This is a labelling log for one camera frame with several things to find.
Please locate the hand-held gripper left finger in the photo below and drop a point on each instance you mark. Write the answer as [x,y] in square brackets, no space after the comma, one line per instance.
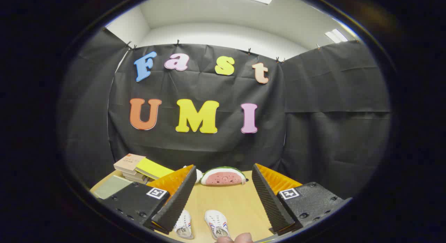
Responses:
[174,204]

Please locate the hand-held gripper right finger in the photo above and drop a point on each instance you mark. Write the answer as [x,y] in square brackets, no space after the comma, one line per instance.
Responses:
[270,201]

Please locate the white canvas shoe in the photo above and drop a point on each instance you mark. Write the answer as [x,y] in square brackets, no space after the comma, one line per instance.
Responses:
[216,223]
[183,225]

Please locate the green fabric storage box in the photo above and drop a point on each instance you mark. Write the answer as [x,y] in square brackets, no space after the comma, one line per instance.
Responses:
[111,187]

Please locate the white plush toy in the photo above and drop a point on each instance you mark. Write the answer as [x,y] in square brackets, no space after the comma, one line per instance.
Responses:
[199,175]

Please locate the yellow book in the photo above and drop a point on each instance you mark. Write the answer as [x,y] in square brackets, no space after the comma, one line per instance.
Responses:
[153,169]

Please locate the grey book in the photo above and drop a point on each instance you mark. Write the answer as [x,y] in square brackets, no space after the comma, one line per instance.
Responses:
[134,176]

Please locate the watermelon slice plush toy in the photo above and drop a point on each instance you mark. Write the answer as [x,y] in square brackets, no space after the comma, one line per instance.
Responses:
[223,176]

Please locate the beige book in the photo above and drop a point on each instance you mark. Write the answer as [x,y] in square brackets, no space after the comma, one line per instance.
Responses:
[128,162]

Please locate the black backdrop cloth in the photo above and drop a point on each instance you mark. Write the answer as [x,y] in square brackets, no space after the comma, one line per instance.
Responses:
[209,149]

